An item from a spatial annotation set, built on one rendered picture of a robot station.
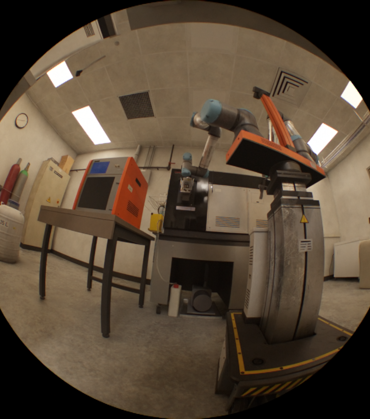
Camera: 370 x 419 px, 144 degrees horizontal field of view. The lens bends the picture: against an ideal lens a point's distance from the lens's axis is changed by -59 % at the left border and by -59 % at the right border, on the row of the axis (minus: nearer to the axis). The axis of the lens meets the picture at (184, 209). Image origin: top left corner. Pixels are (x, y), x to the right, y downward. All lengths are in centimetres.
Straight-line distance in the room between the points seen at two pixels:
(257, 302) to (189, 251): 75
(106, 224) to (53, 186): 312
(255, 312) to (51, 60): 123
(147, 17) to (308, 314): 81
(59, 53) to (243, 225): 167
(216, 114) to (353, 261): 331
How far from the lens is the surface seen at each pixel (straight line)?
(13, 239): 215
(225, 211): 139
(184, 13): 31
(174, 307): 137
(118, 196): 87
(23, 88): 57
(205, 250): 123
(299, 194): 59
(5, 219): 212
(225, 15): 31
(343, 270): 359
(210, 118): 65
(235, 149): 57
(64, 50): 76
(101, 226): 77
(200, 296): 140
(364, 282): 272
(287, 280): 50
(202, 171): 117
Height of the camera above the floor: 56
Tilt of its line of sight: 18 degrees up
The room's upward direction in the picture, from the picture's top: 6 degrees clockwise
